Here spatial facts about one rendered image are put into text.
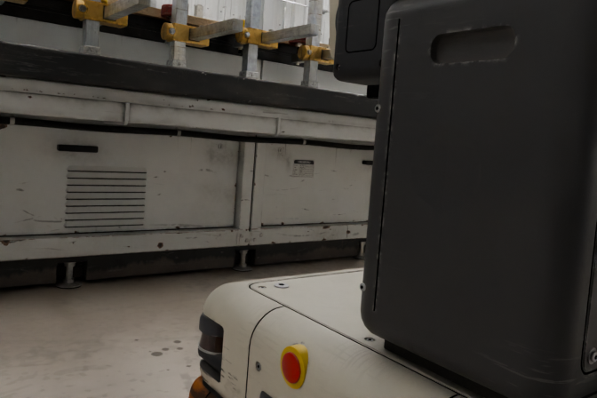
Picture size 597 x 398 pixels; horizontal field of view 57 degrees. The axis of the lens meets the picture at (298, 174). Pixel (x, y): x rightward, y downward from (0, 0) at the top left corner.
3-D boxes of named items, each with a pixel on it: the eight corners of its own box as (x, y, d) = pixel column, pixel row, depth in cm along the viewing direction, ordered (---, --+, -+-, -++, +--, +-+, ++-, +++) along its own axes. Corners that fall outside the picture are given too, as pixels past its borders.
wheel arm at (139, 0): (151, 10, 128) (152, -9, 128) (137, 7, 126) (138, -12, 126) (95, 30, 163) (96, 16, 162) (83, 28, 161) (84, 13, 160)
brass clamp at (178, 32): (210, 46, 165) (210, 29, 165) (167, 38, 157) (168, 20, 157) (200, 48, 170) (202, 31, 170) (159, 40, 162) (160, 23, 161)
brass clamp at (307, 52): (336, 64, 195) (337, 50, 194) (306, 59, 187) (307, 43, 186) (325, 65, 200) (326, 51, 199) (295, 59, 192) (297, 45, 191)
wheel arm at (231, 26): (242, 35, 143) (243, 18, 143) (231, 32, 141) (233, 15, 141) (174, 49, 178) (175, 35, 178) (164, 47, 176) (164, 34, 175)
